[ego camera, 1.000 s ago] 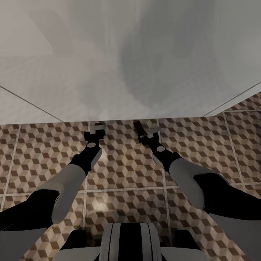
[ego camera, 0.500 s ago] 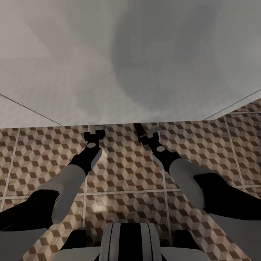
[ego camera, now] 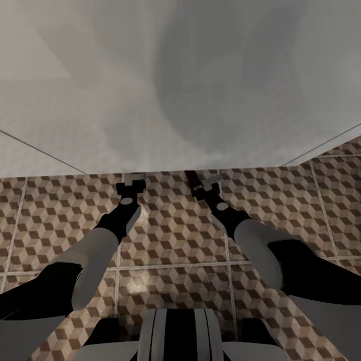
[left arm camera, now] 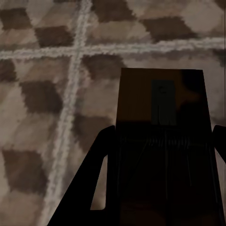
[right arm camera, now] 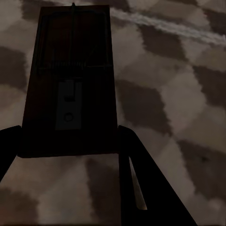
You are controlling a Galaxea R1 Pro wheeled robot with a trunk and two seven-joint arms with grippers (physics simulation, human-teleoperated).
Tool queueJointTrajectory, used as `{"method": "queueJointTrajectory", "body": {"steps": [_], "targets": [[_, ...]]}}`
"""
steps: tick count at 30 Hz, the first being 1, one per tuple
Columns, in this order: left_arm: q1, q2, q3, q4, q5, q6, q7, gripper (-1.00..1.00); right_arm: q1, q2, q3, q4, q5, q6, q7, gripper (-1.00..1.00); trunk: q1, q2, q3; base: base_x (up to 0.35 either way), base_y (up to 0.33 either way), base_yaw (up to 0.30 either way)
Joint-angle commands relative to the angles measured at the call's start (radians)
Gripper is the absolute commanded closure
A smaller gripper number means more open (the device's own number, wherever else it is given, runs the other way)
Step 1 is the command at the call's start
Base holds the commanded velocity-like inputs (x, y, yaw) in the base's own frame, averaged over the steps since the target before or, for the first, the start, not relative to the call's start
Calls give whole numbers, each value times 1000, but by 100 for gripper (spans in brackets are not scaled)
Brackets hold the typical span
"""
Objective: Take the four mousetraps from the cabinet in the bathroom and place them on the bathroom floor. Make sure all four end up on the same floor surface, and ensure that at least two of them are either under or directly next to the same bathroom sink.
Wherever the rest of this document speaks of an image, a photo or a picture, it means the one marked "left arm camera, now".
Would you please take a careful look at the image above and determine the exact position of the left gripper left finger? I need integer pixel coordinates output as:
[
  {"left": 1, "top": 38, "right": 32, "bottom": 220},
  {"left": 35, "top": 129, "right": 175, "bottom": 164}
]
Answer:
[{"left": 47, "top": 125, "right": 119, "bottom": 226}]

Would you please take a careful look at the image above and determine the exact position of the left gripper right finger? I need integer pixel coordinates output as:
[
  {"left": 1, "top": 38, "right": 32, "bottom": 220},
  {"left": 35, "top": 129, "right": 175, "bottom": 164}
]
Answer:
[{"left": 212, "top": 125, "right": 226, "bottom": 163}]

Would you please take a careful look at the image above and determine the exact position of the mousetrap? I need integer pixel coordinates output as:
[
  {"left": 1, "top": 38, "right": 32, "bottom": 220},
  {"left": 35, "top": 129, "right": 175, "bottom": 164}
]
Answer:
[{"left": 115, "top": 68, "right": 226, "bottom": 226}]

